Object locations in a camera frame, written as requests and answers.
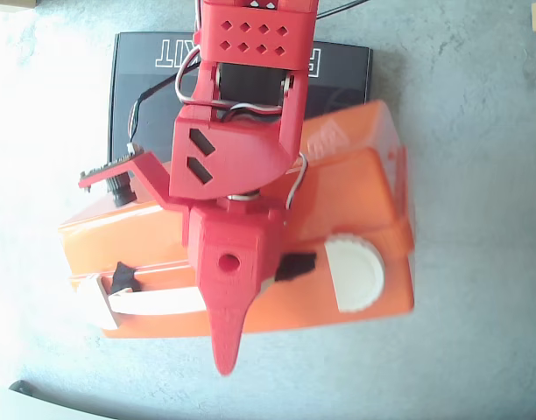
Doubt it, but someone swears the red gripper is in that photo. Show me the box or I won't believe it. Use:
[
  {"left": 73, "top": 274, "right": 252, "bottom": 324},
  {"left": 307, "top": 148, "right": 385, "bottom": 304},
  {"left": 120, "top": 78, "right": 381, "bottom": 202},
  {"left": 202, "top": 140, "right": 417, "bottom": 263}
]
[{"left": 182, "top": 195, "right": 287, "bottom": 377}]

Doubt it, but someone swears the white box handle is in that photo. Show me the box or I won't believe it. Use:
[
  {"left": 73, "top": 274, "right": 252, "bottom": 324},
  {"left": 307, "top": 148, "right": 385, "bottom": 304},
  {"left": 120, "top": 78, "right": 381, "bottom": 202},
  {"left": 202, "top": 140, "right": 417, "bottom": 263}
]
[{"left": 102, "top": 275, "right": 208, "bottom": 317}]

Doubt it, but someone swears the orange plastic box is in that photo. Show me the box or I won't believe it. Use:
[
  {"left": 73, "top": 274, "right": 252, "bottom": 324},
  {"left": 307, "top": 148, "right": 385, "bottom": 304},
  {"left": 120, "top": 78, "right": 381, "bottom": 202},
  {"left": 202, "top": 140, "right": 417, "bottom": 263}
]
[{"left": 57, "top": 99, "right": 417, "bottom": 340}]

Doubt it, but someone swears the black cardboard box white print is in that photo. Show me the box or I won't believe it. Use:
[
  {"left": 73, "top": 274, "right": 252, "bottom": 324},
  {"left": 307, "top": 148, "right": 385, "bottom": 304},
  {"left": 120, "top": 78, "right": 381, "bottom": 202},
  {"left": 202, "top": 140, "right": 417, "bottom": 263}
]
[{"left": 108, "top": 31, "right": 374, "bottom": 164}]

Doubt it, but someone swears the white flat panel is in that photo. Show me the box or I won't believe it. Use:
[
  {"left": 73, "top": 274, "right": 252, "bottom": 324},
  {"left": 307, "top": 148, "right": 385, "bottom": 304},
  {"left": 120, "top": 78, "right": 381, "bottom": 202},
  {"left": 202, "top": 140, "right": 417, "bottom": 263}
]
[{"left": 0, "top": 379, "right": 118, "bottom": 420}]

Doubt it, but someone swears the black handle hinge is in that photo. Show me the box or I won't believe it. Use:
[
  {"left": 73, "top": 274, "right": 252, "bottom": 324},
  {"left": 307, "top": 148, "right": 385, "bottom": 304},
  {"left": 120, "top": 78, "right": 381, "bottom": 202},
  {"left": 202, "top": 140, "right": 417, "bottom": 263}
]
[
  {"left": 111, "top": 261, "right": 142, "bottom": 294},
  {"left": 274, "top": 252, "right": 318, "bottom": 284}
]

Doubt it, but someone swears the red camera mount bracket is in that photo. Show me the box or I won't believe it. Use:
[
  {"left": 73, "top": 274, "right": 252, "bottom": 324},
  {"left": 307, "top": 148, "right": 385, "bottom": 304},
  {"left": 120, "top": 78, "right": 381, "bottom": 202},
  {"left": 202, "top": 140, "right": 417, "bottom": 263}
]
[{"left": 78, "top": 150, "right": 194, "bottom": 212}]

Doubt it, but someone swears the white black gripper servo cable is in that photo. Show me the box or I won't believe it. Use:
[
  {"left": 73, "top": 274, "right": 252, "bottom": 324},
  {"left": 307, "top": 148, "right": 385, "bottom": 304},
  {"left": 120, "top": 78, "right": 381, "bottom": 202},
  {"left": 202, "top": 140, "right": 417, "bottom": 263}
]
[{"left": 285, "top": 151, "right": 310, "bottom": 210}]

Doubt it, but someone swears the black camera module with lens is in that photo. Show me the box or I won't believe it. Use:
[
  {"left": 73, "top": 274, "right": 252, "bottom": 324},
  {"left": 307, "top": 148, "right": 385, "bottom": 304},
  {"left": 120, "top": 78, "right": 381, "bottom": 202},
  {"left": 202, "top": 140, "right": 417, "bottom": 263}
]
[{"left": 78, "top": 143, "right": 145, "bottom": 207}]

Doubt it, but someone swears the multicoloured camera cable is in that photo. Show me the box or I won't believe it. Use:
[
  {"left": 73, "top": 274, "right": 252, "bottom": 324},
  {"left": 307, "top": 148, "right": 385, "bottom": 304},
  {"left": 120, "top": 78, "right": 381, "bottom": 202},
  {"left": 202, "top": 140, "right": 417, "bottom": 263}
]
[{"left": 127, "top": 72, "right": 203, "bottom": 153}]

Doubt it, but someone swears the white black wrist servo cable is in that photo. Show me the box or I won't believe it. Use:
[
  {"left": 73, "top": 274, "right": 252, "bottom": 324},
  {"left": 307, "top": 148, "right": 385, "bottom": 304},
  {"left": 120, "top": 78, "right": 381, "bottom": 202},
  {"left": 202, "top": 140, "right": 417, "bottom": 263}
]
[{"left": 174, "top": 65, "right": 283, "bottom": 124}]

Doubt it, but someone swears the thin black cable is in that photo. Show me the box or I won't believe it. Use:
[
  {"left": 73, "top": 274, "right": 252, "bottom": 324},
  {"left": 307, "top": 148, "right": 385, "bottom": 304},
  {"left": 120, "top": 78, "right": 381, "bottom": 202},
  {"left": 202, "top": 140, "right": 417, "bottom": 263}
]
[{"left": 315, "top": 0, "right": 370, "bottom": 21}]

